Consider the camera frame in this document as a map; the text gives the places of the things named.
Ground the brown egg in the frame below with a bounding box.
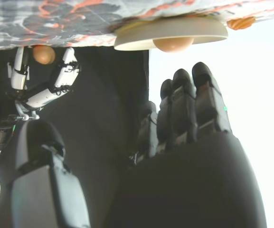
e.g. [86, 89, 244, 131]
[32, 45, 57, 65]
[152, 36, 195, 53]

